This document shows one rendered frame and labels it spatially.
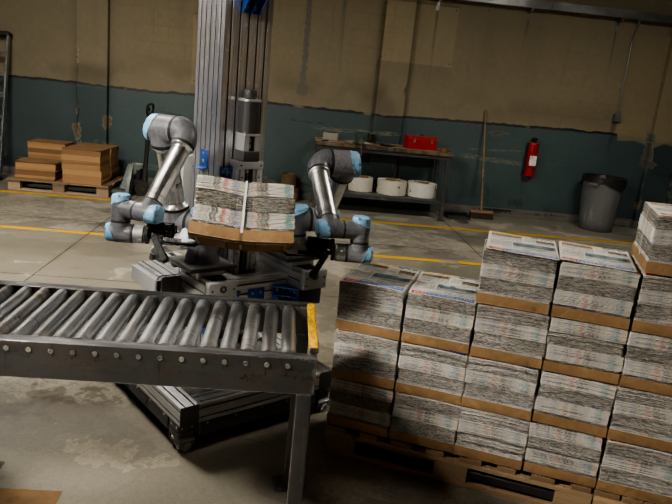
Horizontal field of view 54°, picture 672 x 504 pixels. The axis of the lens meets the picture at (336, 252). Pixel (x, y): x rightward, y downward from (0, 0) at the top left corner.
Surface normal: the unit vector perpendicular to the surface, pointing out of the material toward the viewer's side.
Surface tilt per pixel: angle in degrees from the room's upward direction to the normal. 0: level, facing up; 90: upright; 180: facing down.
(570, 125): 90
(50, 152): 91
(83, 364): 90
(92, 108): 90
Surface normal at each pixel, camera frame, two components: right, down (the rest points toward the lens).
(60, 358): 0.06, 0.25
